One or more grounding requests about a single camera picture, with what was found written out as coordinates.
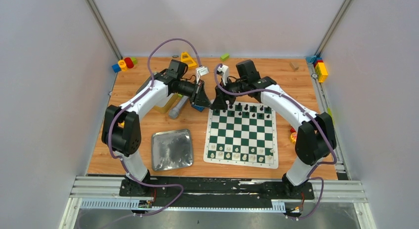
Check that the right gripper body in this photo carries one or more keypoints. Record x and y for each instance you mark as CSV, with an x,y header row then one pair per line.
x,y
231,98

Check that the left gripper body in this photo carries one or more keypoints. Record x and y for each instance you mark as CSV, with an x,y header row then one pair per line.
x,y
199,94

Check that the green white chess board mat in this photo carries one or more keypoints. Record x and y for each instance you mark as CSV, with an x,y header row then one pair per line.
x,y
244,134

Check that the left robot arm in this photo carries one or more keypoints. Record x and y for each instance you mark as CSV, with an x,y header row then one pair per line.
x,y
121,128

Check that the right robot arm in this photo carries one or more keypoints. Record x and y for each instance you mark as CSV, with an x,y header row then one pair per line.
x,y
315,143

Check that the grey and blue brick stack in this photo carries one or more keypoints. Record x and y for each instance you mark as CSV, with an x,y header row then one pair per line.
x,y
198,108

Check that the grey toy microphone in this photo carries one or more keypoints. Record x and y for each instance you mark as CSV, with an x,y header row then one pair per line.
x,y
175,111

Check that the square metal tin box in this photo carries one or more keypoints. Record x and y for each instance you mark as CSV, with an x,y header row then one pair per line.
x,y
165,104

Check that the green block at back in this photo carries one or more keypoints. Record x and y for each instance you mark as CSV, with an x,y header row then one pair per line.
x,y
224,57

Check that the yellow triangle toy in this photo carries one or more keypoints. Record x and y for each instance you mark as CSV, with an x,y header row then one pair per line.
x,y
187,59

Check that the silver tin lid tray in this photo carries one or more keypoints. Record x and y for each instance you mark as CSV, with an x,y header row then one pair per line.
x,y
172,150

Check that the brown wooden block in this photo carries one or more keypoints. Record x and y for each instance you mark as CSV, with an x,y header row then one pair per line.
x,y
294,66

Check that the coloured blocks cluster left corner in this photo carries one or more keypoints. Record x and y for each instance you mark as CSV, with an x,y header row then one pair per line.
x,y
124,64

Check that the coloured brick stack right corner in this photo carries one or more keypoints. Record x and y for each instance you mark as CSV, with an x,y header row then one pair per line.
x,y
319,66

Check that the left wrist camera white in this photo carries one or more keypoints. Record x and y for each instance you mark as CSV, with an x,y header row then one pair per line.
x,y
201,71

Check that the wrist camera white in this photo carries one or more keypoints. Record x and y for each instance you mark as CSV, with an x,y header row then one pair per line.
x,y
223,71
201,71

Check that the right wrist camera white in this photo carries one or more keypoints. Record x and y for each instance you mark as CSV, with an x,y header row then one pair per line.
x,y
223,71

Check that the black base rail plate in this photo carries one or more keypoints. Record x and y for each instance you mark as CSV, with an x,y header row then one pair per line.
x,y
214,192

